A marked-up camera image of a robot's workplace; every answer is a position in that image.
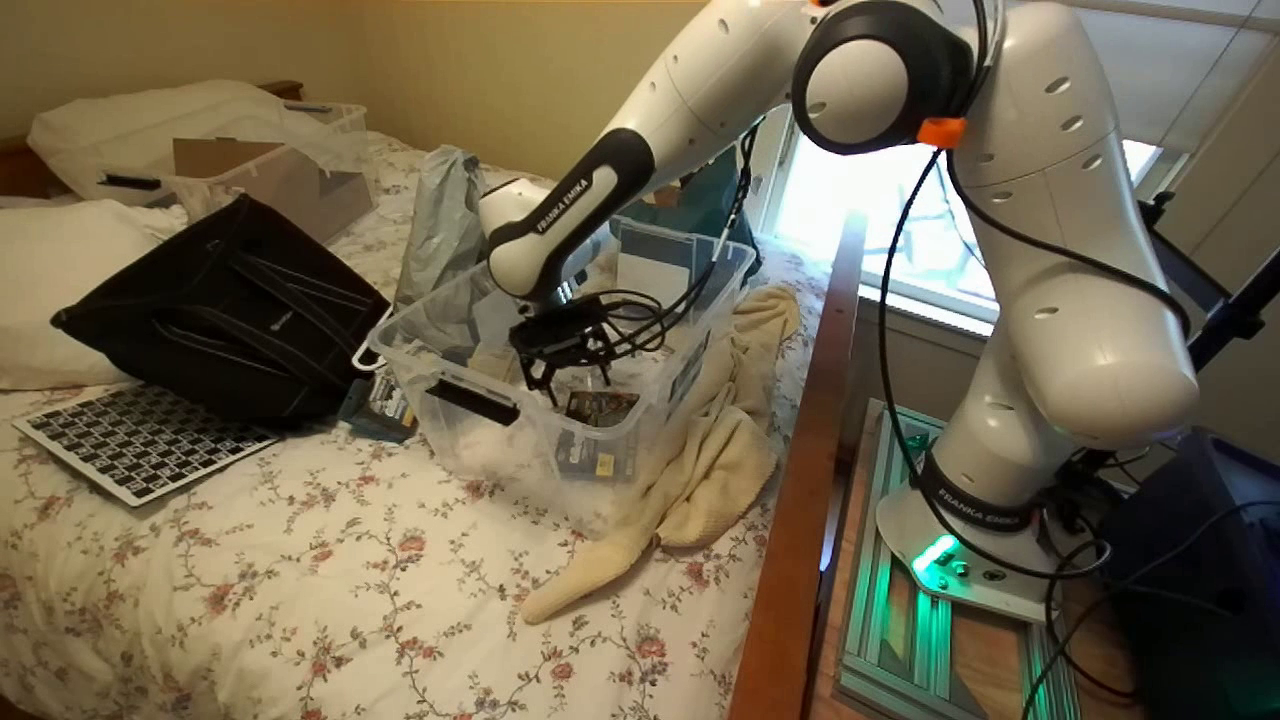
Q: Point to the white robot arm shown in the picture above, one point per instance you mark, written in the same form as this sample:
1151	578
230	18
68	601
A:
1085	350

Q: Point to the cardboard box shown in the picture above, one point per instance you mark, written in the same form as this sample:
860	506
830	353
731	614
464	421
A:
210	174

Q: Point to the black handbag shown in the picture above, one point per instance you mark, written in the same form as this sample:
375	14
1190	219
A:
241	313

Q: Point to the cream towel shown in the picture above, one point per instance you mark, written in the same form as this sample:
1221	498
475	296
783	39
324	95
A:
707	474

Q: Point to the white plastic bag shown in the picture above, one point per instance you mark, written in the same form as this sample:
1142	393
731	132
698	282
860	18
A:
121	147

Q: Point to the clear plastic bag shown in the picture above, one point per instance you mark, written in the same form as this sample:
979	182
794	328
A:
445	226

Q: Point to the teal robot base stand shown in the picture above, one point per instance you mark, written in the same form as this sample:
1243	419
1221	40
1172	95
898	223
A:
929	630

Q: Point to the floral bed sheet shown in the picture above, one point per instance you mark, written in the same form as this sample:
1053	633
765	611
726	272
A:
342	578

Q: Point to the checkered calibration board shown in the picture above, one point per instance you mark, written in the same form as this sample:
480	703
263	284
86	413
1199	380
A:
142	443

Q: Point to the clear plastic storage bin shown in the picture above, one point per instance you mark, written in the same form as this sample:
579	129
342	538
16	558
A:
458	377

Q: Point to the white pillow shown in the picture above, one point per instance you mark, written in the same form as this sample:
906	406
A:
49	256

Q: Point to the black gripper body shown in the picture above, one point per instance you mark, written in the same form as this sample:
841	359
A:
563	336

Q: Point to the teal fabric bag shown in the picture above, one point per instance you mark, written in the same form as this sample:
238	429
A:
707	200

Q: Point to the wooden bed footboard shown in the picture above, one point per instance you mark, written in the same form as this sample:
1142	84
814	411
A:
804	524

